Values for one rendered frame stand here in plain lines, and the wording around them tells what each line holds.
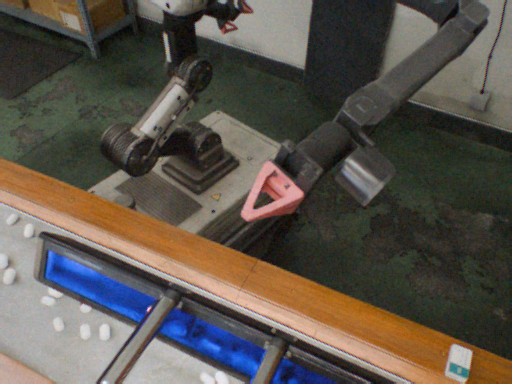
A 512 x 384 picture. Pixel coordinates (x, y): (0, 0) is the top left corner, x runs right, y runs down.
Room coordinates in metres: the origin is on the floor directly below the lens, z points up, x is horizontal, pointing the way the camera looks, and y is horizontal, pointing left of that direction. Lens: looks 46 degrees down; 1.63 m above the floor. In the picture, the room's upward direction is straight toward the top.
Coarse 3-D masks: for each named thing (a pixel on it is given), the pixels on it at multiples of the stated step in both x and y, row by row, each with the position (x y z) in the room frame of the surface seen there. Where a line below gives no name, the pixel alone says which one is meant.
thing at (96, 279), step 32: (64, 256) 0.40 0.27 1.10; (96, 256) 0.39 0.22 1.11; (64, 288) 0.37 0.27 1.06; (96, 288) 0.36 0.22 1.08; (128, 288) 0.35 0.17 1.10; (160, 288) 0.34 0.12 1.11; (128, 320) 0.32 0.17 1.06; (192, 320) 0.30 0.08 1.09; (224, 320) 0.29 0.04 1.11; (256, 320) 0.31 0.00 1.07; (192, 352) 0.28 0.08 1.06; (224, 352) 0.27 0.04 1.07; (256, 352) 0.26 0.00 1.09; (320, 352) 0.26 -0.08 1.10
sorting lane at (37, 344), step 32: (0, 224) 0.76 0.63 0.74; (32, 256) 0.67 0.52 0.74; (0, 288) 0.58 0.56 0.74; (32, 288) 0.58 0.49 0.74; (192, 288) 0.58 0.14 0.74; (0, 320) 0.50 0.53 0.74; (32, 320) 0.50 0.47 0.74; (64, 320) 0.50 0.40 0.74; (96, 320) 0.50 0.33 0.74; (32, 352) 0.43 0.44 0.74; (64, 352) 0.43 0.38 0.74; (96, 352) 0.43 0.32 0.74; (160, 352) 0.43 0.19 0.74
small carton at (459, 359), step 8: (456, 344) 0.42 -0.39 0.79; (456, 352) 0.41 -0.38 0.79; (464, 352) 0.41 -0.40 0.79; (472, 352) 0.41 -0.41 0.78; (448, 360) 0.40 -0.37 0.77; (456, 360) 0.39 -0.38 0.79; (464, 360) 0.39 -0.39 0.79; (448, 368) 0.38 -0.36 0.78; (456, 368) 0.38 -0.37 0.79; (464, 368) 0.38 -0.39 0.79; (456, 376) 0.36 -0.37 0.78; (464, 376) 0.36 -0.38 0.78
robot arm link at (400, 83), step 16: (464, 16) 0.82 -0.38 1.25; (480, 16) 0.83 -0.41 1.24; (448, 32) 0.81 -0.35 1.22; (464, 32) 0.81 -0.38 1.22; (432, 48) 0.76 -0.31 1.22; (448, 48) 0.77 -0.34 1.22; (400, 64) 0.70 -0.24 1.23; (416, 64) 0.70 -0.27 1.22; (432, 64) 0.72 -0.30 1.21; (384, 80) 0.65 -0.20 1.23; (400, 80) 0.66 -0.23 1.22; (416, 80) 0.67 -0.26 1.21; (352, 96) 0.59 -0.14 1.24; (368, 96) 0.60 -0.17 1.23; (384, 96) 0.60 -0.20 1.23; (400, 96) 0.62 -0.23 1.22; (384, 112) 0.57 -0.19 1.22; (368, 128) 0.54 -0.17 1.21
